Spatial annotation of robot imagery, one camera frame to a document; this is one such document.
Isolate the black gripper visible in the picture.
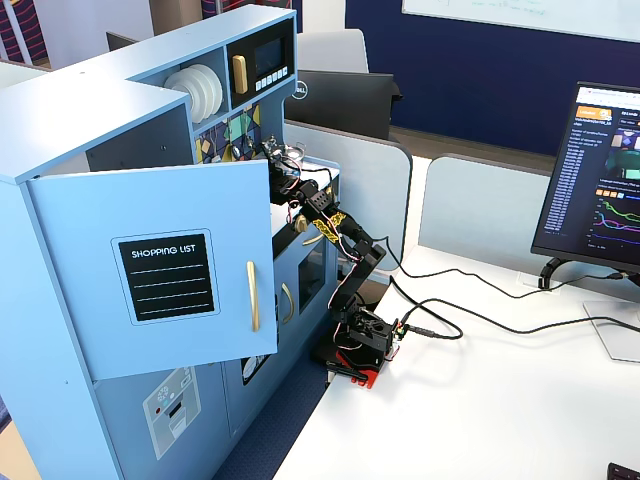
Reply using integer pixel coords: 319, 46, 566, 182
263, 142, 307, 205

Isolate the steel pot lid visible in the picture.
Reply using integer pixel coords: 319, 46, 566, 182
262, 135, 301, 161

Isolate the small steel pot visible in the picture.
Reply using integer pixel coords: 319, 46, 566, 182
277, 142, 308, 174

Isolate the black Dell monitor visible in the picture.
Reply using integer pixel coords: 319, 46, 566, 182
284, 69, 404, 142

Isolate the white plate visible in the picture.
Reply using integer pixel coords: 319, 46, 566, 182
192, 64, 215, 123
199, 63, 224, 121
163, 68, 197, 121
184, 65, 206, 123

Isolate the light blue desk divider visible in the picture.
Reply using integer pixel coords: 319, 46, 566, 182
417, 153, 556, 261
283, 119, 414, 274

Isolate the dark desk partition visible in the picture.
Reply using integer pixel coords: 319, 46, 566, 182
105, 31, 139, 53

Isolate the blue toy kitchen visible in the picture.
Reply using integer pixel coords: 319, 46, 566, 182
0, 3, 342, 480

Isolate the blue shopping list door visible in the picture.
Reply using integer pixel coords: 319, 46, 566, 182
25, 158, 279, 382

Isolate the red clamp base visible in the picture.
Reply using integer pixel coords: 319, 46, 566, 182
327, 349, 382, 390

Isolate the whiteboard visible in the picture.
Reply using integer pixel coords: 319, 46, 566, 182
401, 0, 640, 45

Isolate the lit computer monitor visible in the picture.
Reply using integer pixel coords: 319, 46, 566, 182
530, 81, 640, 275

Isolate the silver monitor stand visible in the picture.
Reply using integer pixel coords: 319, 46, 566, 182
582, 277, 640, 363

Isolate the gold microwave handle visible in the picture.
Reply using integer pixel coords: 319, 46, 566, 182
231, 54, 250, 95

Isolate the toy microwave with gold handle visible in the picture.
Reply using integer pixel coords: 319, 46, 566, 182
226, 18, 295, 110

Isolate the gold fridge door handle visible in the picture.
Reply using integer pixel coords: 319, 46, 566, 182
245, 260, 262, 333

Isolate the gold curved cabinet handle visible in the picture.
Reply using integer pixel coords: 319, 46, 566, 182
280, 282, 295, 325

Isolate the black cable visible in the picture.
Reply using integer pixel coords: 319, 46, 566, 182
388, 274, 640, 342
383, 234, 640, 300

